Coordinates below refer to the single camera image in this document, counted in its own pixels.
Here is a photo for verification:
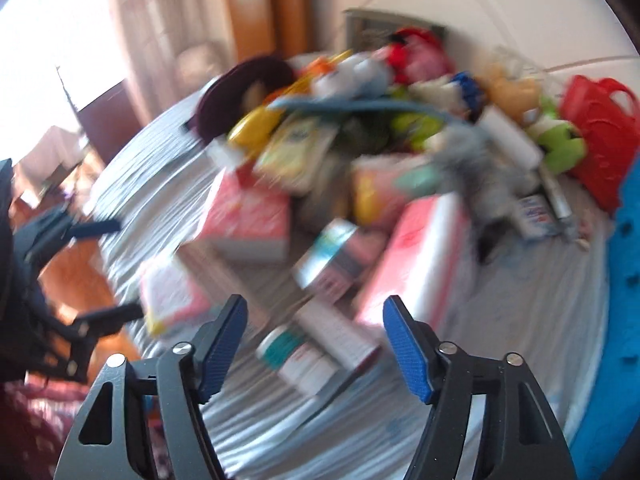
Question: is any red patterned cloth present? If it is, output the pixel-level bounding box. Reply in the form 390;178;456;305
0;379;172;480

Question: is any yellow bottle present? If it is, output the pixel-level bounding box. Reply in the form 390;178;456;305
227;105;287;149

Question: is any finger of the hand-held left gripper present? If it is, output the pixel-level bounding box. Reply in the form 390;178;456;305
30;209;122;256
45;302;146;384

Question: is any small pink booklet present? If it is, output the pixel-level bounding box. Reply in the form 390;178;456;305
139;255;212;337

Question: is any white jar with teal band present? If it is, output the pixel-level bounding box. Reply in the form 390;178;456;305
255;325;342;397

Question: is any grey cloth covered desktop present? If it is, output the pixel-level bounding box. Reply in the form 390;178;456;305
87;80;622;480

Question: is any pink and yellow packet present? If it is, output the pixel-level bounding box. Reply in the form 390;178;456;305
350;155;442;227

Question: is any silver tube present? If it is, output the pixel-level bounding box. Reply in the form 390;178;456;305
537;165;574;224

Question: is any beige curtain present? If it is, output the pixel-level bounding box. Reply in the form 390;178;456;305
102;0;237;117

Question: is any plain white box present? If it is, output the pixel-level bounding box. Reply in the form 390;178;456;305
480;107;544;172

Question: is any white box with red end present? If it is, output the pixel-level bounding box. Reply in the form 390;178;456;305
295;305;384;372

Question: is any pink and red plush toy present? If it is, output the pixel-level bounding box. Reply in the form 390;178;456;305
387;27;454;84

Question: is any teal and white box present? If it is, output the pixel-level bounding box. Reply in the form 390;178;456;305
292;220;387;302

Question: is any green plush toy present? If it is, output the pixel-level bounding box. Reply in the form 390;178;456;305
525;95;589;176

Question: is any tan plush toy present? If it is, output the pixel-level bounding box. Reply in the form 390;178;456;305
480;62;544;116

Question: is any wooden partition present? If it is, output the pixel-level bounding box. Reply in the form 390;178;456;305
222;0;322;62

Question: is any yellow and white packet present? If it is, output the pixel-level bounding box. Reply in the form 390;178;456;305
255;115;342;197

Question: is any dark maroon hat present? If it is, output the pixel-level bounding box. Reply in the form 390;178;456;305
192;55;297;144

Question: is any grey fluffy toy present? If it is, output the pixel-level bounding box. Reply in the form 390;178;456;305
430;125;542;262

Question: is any large pink and white box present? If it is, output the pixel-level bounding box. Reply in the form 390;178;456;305
352;195;472;342

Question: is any blue plastic storage crate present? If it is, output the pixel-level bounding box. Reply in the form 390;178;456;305
567;155;640;480

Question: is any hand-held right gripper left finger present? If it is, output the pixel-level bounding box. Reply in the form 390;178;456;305
57;294;250;480

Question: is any small white and blue box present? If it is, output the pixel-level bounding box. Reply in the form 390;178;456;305
515;195;559;242

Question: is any red handbag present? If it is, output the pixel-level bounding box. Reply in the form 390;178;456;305
557;75;640;213

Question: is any white and blue plush toy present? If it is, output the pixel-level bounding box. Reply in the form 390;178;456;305
310;52;392;102

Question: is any dark wooden furniture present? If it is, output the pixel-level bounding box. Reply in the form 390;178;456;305
55;67;152;167

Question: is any window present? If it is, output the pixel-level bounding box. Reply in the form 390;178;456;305
0;0;127;171

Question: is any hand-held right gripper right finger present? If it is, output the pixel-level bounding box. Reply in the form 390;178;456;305
382;295;581;480

